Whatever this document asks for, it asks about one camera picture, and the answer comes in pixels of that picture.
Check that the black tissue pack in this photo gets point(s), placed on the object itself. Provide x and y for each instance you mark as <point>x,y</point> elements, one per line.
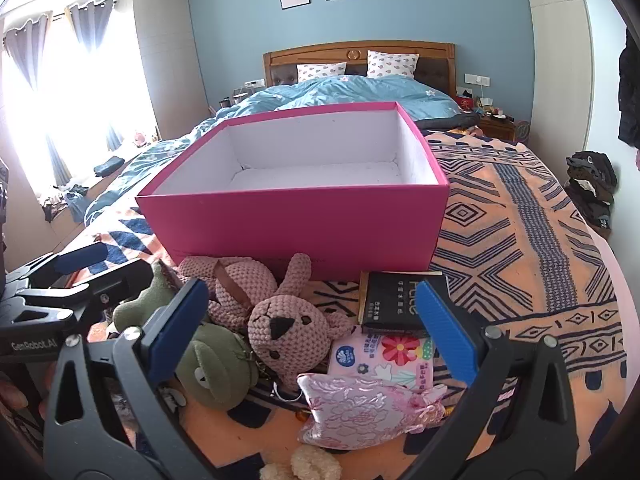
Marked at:
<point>390,302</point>

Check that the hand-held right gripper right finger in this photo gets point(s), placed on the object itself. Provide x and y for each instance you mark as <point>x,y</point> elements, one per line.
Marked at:
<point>445,330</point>

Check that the green frog plush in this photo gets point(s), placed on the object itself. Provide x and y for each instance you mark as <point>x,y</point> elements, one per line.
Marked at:
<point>215,365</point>

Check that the white wardrobe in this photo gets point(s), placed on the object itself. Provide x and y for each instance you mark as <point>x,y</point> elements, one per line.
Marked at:
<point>555,35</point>

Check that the orange patterned blanket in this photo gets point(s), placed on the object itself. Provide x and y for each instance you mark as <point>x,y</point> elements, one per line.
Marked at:
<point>525,260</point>

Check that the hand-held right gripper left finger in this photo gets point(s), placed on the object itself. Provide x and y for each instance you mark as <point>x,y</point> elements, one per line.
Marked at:
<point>175,330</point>

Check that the pink satin sachet bag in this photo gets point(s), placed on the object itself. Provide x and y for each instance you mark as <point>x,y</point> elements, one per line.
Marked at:
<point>350,410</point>

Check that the wooden headboard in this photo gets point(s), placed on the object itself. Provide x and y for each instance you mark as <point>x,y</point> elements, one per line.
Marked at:
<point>360,47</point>

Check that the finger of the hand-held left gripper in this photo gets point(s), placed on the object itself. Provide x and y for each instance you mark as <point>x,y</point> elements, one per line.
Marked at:
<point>125,280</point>
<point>80,258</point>

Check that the blue floral duvet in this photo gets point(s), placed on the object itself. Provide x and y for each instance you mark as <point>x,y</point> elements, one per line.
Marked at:
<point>340,92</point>

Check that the pile of dark clothes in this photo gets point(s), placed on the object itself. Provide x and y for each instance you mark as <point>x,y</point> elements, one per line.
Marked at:
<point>592,185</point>

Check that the wooden nightstand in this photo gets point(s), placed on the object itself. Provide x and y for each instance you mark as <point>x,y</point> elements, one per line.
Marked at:
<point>497,127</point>

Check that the white patterned pillow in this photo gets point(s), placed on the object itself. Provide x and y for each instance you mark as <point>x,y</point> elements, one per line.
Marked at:
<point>392,64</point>
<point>320,71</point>

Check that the cream plush bear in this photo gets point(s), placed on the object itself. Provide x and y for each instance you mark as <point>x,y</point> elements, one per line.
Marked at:
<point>310,465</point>

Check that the pink cardboard box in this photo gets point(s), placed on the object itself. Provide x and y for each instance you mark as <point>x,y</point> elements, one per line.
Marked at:
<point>300,230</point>

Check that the round swirl ornament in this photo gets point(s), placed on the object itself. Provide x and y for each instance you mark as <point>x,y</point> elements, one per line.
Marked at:
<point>522,130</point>

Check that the dark grey cloth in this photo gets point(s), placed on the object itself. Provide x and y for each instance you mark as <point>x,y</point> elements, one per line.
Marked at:
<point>450,121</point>

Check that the white wall socket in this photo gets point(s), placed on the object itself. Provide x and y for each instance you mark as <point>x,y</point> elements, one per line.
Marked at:
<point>476,79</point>

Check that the red box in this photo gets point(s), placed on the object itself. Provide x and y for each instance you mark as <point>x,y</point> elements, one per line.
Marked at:
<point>464,101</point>

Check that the pink floral tissue pack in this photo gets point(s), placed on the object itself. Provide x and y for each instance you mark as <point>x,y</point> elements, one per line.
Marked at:
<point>385,355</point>

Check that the heap of clothes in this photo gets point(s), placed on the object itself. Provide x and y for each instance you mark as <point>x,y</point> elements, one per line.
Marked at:
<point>67,202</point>

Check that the pink crochet bear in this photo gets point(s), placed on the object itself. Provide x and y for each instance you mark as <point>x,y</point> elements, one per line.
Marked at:
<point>295,330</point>

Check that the grey curtain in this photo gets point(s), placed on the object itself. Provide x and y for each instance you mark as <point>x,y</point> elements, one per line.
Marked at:
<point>25,60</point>
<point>95,30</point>

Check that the black jacket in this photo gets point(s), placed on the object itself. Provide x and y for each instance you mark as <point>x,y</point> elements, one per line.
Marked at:
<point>630,90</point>

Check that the person's left hand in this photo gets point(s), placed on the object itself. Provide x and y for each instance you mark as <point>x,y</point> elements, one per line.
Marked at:
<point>12,393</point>

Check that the dark folded cloth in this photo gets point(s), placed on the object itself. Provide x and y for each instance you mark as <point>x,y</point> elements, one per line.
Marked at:
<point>109,166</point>

